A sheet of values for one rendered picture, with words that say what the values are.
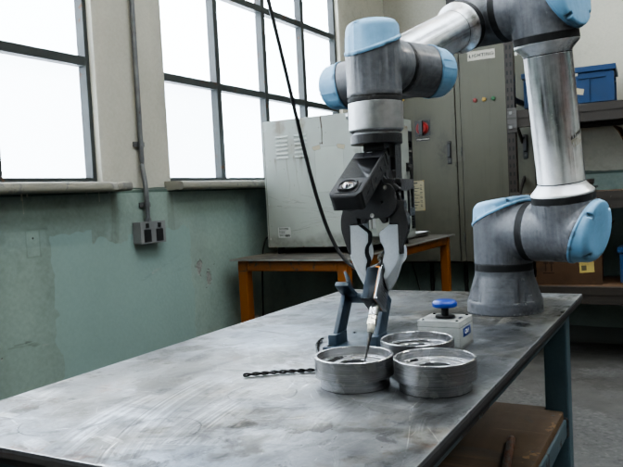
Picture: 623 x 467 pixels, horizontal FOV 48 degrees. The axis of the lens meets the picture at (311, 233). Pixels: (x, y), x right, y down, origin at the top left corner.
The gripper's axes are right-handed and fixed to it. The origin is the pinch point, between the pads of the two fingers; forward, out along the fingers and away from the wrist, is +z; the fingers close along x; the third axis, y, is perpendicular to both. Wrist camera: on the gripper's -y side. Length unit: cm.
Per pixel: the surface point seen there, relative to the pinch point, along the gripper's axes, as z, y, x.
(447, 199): -6, 381, 90
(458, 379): 11.0, -6.6, -12.4
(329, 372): 10.5, -9.2, 3.5
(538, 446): 38, 49, -13
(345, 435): 13.4, -22.7, -4.2
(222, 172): -26, 201, 153
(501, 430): 38, 56, -5
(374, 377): 11.2, -7.5, -1.8
